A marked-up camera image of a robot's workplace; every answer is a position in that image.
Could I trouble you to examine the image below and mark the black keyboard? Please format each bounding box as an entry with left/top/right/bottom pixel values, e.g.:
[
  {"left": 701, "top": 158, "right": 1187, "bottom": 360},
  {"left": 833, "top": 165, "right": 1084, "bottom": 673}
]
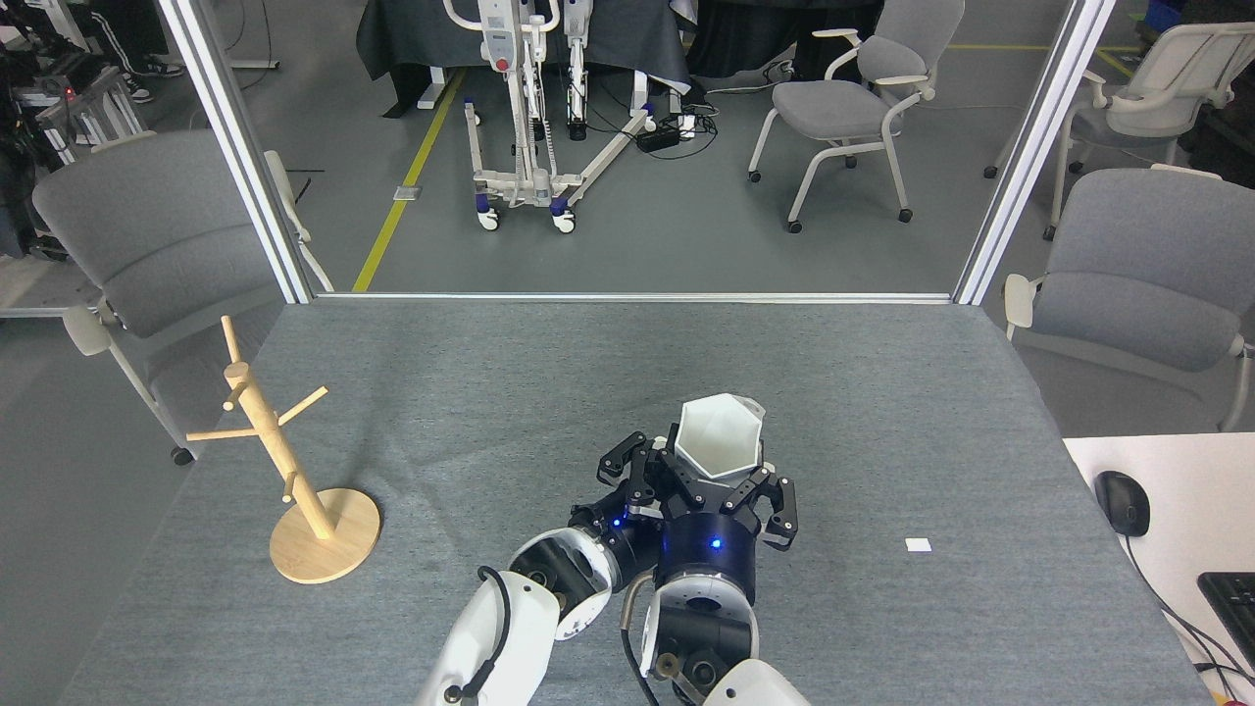
[{"left": 1197, "top": 572, "right": 1255, "bottom": 674}]

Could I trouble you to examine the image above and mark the white hexagonal cup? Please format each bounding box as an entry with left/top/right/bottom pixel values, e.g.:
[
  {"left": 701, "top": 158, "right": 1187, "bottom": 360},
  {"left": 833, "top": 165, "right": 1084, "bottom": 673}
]
[{"left": 674, "top": 392, "right": 768, "bottom": 482}]

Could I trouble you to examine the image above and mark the white desk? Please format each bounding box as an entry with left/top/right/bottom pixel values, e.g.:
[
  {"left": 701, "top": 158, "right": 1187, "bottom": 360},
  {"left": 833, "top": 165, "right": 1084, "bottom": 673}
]
[{"left": 1064, "top": 432, "right": 1255, "bottom": 706}]

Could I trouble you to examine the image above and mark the grey office chair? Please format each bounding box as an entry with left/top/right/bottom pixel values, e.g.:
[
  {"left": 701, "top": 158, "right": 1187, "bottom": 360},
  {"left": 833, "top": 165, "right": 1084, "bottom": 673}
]
[
  {"left": 32, "top": 130, "right": 335, "bottom": 467},
  {"left": 748, "top": 0, "right": 967, "bottom": 235},
  {"left": 1002, "top": 165, "right": 1255, "bottom": 433}
]

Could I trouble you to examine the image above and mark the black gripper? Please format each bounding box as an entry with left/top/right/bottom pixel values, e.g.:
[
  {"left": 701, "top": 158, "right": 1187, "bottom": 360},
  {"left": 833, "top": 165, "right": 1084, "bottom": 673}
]
[
  {"left": 644, "top": 445, "right": 798, "bottom": 602},
  {"left": 568, "top": 432, "right": 661, "bottom": 588}
]

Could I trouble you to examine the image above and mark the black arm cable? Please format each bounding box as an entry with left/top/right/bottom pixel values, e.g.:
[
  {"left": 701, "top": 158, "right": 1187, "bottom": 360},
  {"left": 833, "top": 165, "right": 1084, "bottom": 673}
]
[
  {"left": 619, "top": 573, "right": 687, "bottom": 706},
  {"left": 443, "top": 566, "right": 514, "bottom": 705}
]

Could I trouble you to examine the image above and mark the black computer mouse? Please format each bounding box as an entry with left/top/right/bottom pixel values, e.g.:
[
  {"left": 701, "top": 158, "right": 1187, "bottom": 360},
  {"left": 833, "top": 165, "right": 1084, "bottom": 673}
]
[{"left": 1094, "top": 471, "right": 1151, "bottom": 538}]

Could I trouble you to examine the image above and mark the silver frame crossbar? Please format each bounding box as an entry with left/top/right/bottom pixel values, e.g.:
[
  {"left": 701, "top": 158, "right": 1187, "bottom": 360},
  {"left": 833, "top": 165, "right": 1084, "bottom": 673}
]
[{"left": 314, "top": 291, "right": 958, "bottom": 306}]

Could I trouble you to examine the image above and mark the white stand on wheels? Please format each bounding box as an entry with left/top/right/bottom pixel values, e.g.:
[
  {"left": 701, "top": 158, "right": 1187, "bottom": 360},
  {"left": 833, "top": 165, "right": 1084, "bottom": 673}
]
[{"left": 443, "top": 0, "right": 659, "bottom": 234}]

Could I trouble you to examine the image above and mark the black mouse cable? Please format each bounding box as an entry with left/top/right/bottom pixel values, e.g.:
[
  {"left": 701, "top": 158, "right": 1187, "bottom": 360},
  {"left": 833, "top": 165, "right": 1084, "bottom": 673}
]
[{"left": 1123, "top": 534, "right": 1255, "bottom": 689}]

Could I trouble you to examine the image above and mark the wooden cup rack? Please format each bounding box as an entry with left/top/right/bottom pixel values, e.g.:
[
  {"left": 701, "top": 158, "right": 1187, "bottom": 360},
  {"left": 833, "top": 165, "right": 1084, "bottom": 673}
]
[{"left": 186, "top": 316, "right": 381, "bottom": 586}]

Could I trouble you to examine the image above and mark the black cloth covered table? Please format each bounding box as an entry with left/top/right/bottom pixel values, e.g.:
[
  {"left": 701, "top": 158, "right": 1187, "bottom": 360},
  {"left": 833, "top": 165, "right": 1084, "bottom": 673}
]
[{"left": 355, "top": 0, "right": 693, "bottom": 120}]

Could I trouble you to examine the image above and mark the white-backed office chair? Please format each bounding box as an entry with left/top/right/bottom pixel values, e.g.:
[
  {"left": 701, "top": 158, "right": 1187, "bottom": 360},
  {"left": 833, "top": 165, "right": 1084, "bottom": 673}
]
[{"left": 984, "top": 22, "right": 1255, "bottom": 242}]

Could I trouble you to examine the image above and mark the silver frame post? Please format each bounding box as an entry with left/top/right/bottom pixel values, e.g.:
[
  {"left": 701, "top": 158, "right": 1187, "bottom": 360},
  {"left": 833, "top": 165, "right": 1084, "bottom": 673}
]
[
  {"left": 952, "top": 0, "right": 1119, "bottom": 307},
  {"left": 157, "top": 0, "right": 318, "bottom": 306}
]

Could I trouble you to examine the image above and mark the metal equipment rack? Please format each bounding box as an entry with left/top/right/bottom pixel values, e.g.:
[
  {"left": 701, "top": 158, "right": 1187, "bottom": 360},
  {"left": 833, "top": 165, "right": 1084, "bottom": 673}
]
[{"left": 0, "top": 39, "right": 148, "bottom": 170}]

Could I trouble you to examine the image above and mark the person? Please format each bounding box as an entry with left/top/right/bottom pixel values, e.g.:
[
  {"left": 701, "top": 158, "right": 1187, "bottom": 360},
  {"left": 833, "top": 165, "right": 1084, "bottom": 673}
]
[{"left": 83, "top": 0, "right": 186, "bottom": 105}]

